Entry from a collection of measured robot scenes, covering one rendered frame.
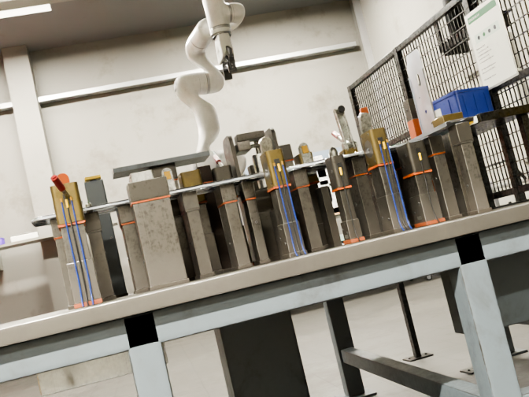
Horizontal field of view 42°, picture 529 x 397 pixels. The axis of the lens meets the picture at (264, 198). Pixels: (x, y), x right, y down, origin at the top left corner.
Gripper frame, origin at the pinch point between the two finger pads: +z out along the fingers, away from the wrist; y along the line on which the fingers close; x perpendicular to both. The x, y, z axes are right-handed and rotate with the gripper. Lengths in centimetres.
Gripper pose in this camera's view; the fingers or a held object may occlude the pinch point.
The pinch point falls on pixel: (230, 73)
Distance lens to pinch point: 270.9
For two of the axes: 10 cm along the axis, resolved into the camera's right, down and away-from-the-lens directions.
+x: 9.5, -2.0, 2.6
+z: 2.3, 9.7, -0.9
